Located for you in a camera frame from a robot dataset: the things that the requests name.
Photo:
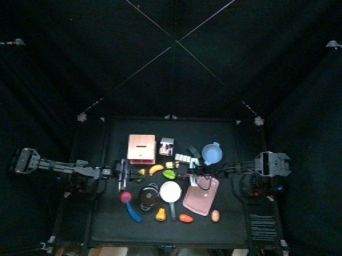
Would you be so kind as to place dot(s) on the peach toy egg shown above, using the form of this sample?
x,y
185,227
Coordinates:
x,y
215,216

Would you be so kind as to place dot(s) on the pink blue toy spoon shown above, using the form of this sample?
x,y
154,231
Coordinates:
x,y
130,205

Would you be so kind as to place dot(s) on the pink toy box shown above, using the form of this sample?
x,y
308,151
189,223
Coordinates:
x,y
142,148

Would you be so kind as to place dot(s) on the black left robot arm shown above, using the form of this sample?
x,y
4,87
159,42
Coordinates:
x,y
54,165

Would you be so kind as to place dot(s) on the pink cutting board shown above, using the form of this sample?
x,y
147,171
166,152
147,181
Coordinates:
x,y
202,198

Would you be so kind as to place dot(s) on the dark green toy piece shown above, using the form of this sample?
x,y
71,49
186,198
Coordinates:
x,y
193,151

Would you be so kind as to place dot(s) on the grey frame corner clamp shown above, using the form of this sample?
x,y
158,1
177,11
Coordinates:
x,y
333,44
18,42
258,121
82,117

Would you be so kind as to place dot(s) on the grey frame middle bracket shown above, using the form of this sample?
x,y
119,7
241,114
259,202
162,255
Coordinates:
x,y
170,117

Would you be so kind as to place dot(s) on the small orange toy piece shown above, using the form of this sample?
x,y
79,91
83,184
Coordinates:
x,y
142,172

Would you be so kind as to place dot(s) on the orange salmon toy sushi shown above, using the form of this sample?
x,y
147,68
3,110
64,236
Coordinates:
x,y
186,218

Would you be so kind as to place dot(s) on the small white black toy appliance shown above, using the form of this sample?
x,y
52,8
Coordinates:
x,y
166,147

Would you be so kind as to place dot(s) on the white striped toy block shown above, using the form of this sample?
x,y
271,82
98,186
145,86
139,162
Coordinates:
x,y
182,157

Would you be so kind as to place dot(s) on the black toy pan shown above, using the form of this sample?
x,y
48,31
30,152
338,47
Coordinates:
x,y
149,197

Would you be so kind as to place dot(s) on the blue bowl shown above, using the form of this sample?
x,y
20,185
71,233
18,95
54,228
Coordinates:
x,y
213,154

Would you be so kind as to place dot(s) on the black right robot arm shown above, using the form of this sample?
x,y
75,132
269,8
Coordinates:
x,y
267,164

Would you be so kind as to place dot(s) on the small yellow toy sushi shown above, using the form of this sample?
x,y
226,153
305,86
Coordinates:
x,y
170,165

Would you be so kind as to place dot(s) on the green toy vegetable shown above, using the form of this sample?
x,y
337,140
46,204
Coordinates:
x,y
169,174

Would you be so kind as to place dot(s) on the yellow toy banana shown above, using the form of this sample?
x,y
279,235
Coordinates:
x,y
155,169

